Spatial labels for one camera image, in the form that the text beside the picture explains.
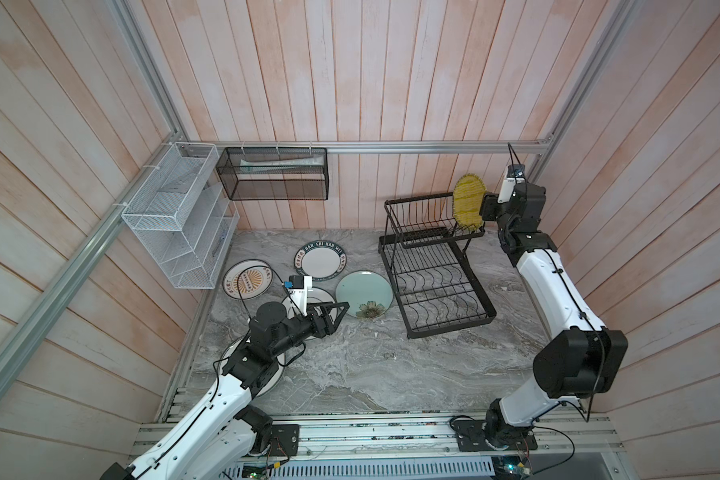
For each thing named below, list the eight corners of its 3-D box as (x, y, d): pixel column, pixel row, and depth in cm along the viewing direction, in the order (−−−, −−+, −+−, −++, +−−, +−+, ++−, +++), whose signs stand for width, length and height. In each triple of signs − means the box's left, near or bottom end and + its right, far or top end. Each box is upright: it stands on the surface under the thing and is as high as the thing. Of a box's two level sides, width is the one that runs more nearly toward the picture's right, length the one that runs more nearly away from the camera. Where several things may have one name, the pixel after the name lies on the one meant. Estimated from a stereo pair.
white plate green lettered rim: (292, 281, 107) (291, 278, 106) (298, 243, 119) (297, 240, 117) (346, 281, 107) (345, 278, 106) (346, 243, 119) (346, 240, 117)
